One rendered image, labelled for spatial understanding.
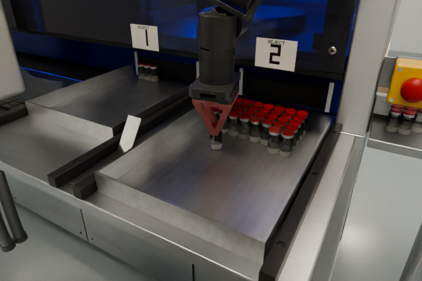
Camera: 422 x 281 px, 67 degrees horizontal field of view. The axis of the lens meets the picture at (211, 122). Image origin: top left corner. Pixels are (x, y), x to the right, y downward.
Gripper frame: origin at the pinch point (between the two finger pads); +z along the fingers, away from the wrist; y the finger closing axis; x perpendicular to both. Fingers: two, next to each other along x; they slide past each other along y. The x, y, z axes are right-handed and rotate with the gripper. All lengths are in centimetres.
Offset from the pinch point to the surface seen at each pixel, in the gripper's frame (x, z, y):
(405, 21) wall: -154, 47, 453
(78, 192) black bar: 15.1, 2.7, -18.8
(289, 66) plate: -11.2, -7.8, 15.6
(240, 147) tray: -4.5, 3.9, 1.3
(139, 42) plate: 26.6, -7.7, 25.4
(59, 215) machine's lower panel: 81, 77, 39
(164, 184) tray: 4.8, 3.8, -12.6
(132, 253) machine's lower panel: 39, 76, 28
